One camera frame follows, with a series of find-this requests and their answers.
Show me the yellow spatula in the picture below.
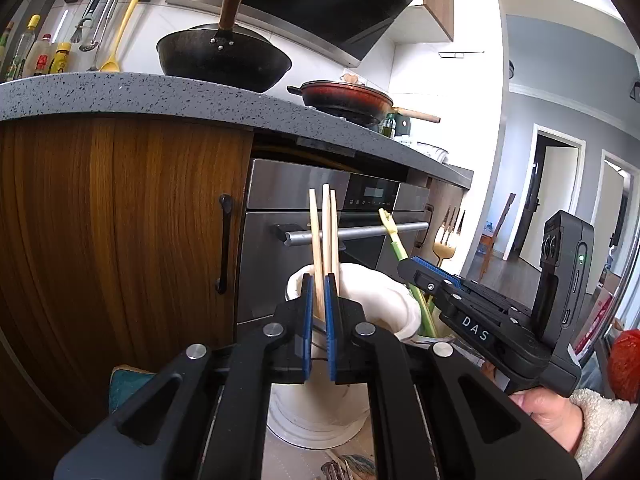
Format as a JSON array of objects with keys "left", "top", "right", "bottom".
[{"left": 99, "top": 0, "right": 143, "bottom": 73}]

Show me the person's right hand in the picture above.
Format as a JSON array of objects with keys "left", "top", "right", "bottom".
[{"left": 510, "top": 389, "right": 586, "bottom": 453}]

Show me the clear bottle with yellow cap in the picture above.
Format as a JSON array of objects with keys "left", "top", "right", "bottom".
[{"left": 10, "top": 14, "right": 41, "bottom": 80}]

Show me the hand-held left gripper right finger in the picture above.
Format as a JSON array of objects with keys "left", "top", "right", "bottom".
[{"left": 324, "top": 274, "right": 583, "bottom": 480}]

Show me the black wok with wooden handle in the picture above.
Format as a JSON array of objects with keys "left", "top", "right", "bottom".
[{"left": 156, "top": 0, "right": 293, "bottom": 93}]

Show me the white jug with red cap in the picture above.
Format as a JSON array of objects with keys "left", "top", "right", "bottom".
[{"left": 25, "top": 34, "right": 53, "bottom": 77}]

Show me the yellow jar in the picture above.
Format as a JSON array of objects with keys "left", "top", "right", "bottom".
[{"left": 50, "top": 41, "right": 73, "bottom": 75}]

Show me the black cabinet handle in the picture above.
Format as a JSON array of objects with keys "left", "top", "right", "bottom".
[{"left": 216, "top": 194, "right": 234, "bottom": 295}]

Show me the stainless steel built-in oven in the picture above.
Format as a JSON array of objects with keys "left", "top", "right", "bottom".
[{"left": 235, "top": 157, "right": 436, "bottom": 331}]

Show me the hanging metal utensil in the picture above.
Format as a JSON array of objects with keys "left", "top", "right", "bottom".
[
  {"left": 80, "top": 0, "right": 124, "bottom": 72},
  {"left": 70, "top": 0, "right": 107, "bottom": 45}
]

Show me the person's right forearm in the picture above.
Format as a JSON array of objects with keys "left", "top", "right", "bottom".
[{"left": 567, "top": 387, "right": 638, "bottom": 471}]

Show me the silver metal utensil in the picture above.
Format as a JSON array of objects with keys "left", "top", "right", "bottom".
[{"left": 320, "top": 452, "right": 377, "bottom": 480}]

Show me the red and white carton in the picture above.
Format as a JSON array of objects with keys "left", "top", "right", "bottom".
[{"left": 575, "top": 285, "right": 617, "bottom": 357}]

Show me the grey stone countertop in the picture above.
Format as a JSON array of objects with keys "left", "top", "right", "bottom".
[{"left": 0, "top": 71, "right": 475, "bottom": 188}]

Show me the yellow plastic handled utensil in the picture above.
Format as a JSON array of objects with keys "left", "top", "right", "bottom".
[{"left": 378, "top": 208, "right": 441, "bottom": 337}]

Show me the wooden chopstick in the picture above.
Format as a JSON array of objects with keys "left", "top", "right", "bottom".
[
  {"left": 321, "top": 183, "right": 333, "bottom": 281},
  {"left": 308, "top": 188, "right": 326, "bottom": 321}
]

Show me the white floral ceramic utensil holder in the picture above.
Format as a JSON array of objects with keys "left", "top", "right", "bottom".
[{"left": 265, "top": 262, "right": 453, "bottom": 450}]

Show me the orange knitted cloth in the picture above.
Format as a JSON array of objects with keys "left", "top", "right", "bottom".
[{"left": 607, "top": 327, "right": 640, "bottom": 406}]

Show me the white interior door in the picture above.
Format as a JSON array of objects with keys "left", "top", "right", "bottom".
[{"left": 597, "top": 160, "right": 632, "bottom": 281}]

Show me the blue water jug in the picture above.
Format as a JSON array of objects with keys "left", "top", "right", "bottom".
[{"left": 477, "top": 220, "right": 496, "bottom": 256}]

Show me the gold metal fork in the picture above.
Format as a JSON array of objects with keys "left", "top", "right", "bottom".
[{"left": 431, "top": 205, "right": 467, "bottom": 273}]

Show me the wooden upper cabinet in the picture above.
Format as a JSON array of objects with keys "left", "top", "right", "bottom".
[{"left": 410, "top": 0, "right": 455, "bottom": 43}]

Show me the red enamel frying pan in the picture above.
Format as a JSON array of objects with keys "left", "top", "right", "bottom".
[{"left": 286, "top": 79, "right": 442, "bottom": 128}]

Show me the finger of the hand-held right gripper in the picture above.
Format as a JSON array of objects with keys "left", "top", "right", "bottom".
[{"left": 397, "top": 256, "right": 521, "bottom": 319}]

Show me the white bowl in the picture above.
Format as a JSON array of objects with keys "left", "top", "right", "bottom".
[{"left": 415, "top": 142, "right": 451, "bottom": 165}]

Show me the black range hood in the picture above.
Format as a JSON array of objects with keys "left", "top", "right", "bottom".
[{"left": 167, "top": 0, "right": 426, "bottom": 68}]

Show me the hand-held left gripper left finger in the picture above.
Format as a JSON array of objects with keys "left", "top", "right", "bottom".
[{"left": 54, "top": 275, "right": 315, "bottom": 480}]

